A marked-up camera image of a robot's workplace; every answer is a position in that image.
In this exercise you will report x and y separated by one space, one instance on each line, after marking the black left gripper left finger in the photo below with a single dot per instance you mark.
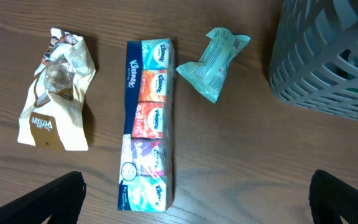
59 201

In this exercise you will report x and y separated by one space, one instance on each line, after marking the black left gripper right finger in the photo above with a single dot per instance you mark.
332 200

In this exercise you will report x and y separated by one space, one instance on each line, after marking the mint green wipes packet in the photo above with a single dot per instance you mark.
208 74

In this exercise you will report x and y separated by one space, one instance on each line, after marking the beige brown snack bag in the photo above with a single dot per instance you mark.
52 115

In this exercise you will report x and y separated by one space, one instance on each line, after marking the grey plastic basket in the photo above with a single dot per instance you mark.
314 62

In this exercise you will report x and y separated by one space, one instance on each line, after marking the Kleenex tissue multipack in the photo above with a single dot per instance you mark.
145 173

